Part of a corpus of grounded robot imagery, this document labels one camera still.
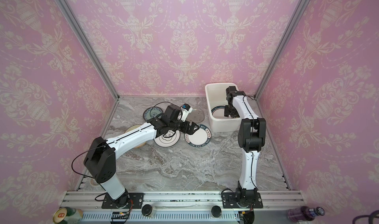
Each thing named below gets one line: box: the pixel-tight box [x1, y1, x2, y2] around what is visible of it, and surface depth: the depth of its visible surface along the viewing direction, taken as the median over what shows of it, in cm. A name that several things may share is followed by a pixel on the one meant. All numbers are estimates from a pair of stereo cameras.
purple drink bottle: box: [286, 206, 326, 223], surface depth 62 cm
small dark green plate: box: [143, 106, 164, 122], surface depth 112 cm
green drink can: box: [52, 206, 83, 224], surface depth 65 cm
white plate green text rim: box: [184, 123, 212, 148], surface depth 97 cm
